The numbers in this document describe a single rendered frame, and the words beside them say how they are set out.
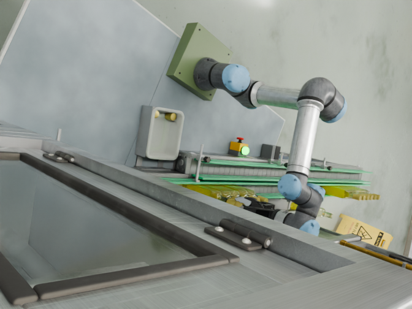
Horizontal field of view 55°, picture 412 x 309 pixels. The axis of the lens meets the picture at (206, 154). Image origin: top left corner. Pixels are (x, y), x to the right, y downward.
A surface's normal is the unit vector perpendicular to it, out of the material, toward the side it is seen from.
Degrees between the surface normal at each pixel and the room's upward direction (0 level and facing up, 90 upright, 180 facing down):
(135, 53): 0
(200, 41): 4
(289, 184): 90
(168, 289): 90
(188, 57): 4
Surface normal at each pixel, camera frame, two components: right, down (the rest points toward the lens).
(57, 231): 0.17, -0.98
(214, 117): 0.68, 0.18
